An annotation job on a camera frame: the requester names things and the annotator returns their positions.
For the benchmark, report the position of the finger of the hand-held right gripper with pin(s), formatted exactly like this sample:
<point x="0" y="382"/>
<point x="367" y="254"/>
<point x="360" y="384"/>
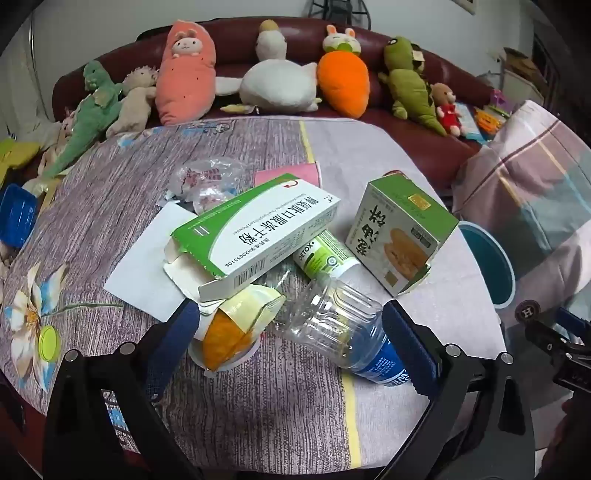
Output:
<point x="545" y="332"/>
<point x="575" y="374"/>

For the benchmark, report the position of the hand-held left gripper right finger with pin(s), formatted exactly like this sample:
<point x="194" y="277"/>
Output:
<point x="408" y="350"/>

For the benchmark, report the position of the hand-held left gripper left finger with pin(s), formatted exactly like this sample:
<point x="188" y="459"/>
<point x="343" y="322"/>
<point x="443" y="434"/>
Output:
<point x="178" y="332"/>

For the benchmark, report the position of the white cup orange foil lid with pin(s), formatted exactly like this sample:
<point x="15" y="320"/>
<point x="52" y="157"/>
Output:
<point x="226" y="337"/>

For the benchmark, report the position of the white paper towel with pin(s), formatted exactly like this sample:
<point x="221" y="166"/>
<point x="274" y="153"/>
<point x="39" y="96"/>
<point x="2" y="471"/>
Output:
<point x="143" y="263"/>

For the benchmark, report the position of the teal trash bin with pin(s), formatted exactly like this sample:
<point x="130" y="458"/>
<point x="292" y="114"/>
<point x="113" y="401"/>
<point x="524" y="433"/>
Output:
<point x="496" y="267"/>

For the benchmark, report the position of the clear plastic water bottle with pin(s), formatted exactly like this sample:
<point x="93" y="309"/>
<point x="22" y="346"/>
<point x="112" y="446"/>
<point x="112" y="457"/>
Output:
<point x="332" y="318"/>

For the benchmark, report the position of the green cookie box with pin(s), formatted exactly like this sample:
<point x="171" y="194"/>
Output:
<point x="397" y="230"/>

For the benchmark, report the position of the small green label bottle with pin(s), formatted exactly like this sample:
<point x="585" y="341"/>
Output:
<point x="323" y="256"/>

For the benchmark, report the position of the green white medicine carton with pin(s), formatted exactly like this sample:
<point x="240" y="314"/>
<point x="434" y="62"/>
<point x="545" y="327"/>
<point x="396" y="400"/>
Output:
<point x="258" y="230"/>

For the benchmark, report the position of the clear plastic bag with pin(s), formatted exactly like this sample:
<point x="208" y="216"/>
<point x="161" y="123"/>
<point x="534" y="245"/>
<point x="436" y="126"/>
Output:
<point x="207" y="184"/>

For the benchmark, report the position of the pink paper sheet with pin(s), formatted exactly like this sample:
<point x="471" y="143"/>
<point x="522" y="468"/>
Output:
<point x="295" y="173"/>

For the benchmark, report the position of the round brown emblem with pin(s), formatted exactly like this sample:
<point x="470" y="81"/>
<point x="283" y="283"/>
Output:
<point x="526" y="310"/>

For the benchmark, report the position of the lime green round lid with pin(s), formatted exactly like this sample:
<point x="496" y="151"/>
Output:
<point x="48" y="344"/>

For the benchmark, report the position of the blue plastic tray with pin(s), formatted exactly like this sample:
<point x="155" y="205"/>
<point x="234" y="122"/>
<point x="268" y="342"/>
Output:
<point x="16" y="217"/>

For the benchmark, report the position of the dark red leather sofa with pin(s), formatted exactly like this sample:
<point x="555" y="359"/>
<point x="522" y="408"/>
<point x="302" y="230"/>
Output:
<point x="415" y="138"/>

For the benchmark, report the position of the pile of colourful toys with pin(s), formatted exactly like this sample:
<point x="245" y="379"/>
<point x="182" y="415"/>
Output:
<point x="485" y="120"/>

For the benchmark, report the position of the light green dinosaur plush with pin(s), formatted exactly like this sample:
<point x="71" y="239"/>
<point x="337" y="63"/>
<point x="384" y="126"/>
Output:
<point x="87" y="124"/>

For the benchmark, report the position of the beige doll plush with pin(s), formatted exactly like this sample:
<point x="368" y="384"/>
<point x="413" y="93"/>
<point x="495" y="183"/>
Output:
<point x="134" y="106"/>

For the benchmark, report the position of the small pink plush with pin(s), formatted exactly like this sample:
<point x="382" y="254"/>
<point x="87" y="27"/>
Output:
<point x="68" y="124"/>

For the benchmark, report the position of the yellow plush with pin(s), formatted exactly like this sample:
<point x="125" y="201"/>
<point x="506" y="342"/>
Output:
<point x="18" y="154"/>

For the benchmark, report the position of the small bear plush red clothes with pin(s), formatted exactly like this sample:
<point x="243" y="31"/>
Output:
<point x="447" y="113"/>

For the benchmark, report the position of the olive green dinosaur plush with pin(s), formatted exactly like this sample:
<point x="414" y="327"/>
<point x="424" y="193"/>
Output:
<point x="406" y="87"/>

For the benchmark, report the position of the cardboard box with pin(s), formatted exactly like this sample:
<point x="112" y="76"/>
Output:
<point x="521" y="69"/>

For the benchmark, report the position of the white duck plush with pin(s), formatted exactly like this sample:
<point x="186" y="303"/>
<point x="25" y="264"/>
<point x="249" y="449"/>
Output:
<point x="277" y="83"/>

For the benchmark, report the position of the orange carrot rabbit plush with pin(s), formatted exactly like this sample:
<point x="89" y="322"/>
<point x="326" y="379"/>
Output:
<point x="344" y="78"/>

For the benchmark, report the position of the black fan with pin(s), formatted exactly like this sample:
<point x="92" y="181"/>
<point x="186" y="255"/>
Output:
<point x="323" y="9"/>

